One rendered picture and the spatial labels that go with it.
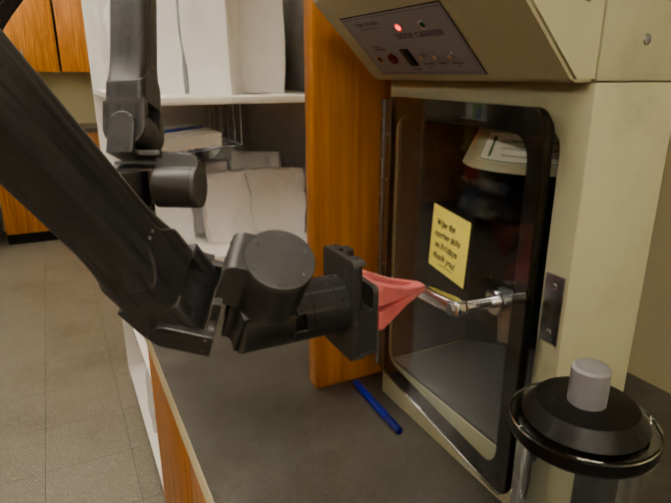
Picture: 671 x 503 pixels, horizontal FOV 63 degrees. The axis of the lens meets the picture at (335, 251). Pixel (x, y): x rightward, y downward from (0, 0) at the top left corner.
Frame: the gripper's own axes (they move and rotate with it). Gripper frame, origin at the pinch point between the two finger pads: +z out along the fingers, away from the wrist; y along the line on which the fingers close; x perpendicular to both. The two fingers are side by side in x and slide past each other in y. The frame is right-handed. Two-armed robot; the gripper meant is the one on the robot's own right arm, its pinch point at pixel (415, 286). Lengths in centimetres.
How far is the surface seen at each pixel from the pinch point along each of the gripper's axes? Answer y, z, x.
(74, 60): 35, -9, 510
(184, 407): -26.2, -20.1, 29.7
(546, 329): -2.6, 8.9, -9.8
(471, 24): 25.4, 1.9, -4.0
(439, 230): 4.3, 6.3, 4.7
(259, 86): 18, 27, 127
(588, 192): 11.3, 10.0, -11.6
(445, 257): 1.4, 6.2, 3.1
